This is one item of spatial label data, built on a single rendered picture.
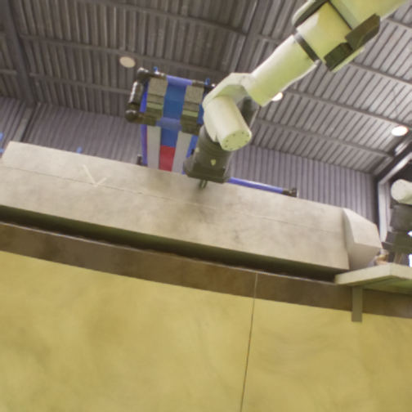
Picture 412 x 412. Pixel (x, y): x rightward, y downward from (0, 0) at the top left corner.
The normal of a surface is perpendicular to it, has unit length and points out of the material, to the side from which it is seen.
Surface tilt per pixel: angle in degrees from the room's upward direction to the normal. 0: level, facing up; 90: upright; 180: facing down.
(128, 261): 90
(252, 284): 90
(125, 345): 90
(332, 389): 92
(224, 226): 80
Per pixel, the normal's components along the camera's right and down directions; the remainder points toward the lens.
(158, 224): 0.18, -0.47
